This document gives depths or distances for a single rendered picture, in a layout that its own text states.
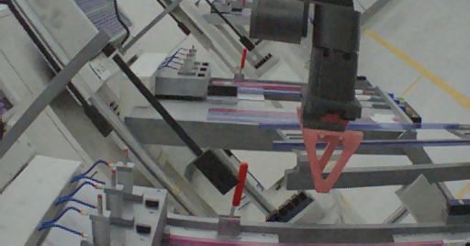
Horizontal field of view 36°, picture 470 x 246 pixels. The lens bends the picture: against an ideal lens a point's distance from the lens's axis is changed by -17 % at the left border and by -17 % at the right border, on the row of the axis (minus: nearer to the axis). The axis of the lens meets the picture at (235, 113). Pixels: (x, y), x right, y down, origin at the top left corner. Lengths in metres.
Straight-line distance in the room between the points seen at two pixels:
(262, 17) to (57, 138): 1.15
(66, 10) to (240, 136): 0.56
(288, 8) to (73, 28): 1.19
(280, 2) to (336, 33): 0.07
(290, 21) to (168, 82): 1.35
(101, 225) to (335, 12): 0.35
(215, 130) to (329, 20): 1.05
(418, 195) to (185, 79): 0.99
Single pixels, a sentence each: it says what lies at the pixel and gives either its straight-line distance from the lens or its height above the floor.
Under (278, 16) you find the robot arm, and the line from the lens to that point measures 0.90.
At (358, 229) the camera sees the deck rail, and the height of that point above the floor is 0.91.
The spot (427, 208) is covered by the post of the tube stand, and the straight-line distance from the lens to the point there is 1.44.
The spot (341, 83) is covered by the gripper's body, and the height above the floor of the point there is 1.13.
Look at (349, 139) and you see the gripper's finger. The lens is 0.87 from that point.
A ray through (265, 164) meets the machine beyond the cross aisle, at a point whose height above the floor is 0.20.
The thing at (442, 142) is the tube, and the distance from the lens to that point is 1.32.
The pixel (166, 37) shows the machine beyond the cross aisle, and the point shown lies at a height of 1.26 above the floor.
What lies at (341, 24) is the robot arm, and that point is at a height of 1.18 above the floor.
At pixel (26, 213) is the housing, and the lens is 0.91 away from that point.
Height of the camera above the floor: 1.30
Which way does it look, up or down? 7 degrees down
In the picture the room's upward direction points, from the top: 42 degrees counter-clockwise
